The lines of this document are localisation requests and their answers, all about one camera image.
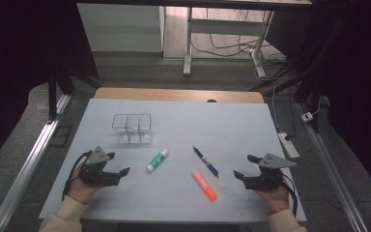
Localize green and white glue stick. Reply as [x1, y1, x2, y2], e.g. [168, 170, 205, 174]
[145, 148, 170, 174]

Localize right hand-held gripper black cable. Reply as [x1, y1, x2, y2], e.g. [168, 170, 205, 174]
[281, 173, 300, 218]

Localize small white adapter box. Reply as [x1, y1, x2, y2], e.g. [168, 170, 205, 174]
[300, 111, 315, 124]

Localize aluminium rail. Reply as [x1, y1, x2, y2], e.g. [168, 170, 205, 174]
[297, 101, 370, 232]
[0, 93, 72, 232]

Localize white table sheet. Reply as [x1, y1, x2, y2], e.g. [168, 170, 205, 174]
[38, 98, 308, 224]

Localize clear plastic pen holder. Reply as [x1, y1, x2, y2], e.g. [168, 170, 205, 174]
[111, 113, 154, 145]

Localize black metal stand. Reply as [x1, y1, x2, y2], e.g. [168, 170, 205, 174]
[45, 62, 103, 124]

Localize person's right hand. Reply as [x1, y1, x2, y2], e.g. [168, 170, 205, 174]
[253, 175, 291, 215]

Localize black floor cables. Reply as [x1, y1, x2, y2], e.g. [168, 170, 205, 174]
[190, 9, 288, 67]

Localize orange highlighter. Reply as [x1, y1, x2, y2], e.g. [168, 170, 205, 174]
[190, 169, 219, 204]

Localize white desk frame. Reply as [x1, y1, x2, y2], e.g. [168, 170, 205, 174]
[182, 6, 275, 79]

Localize person's left hand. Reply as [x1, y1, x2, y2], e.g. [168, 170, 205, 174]
[66, 163, 108, 205]

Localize blue pen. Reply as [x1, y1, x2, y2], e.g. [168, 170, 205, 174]
[191, 145, 220, 179]

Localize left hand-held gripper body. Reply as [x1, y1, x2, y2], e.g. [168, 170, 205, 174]
[78, 146, 122, 188]

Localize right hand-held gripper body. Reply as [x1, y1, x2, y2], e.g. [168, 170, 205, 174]
[243, 153, 298, 191]

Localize white power strip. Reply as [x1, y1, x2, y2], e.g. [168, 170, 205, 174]
[276, 131, 300, 160]

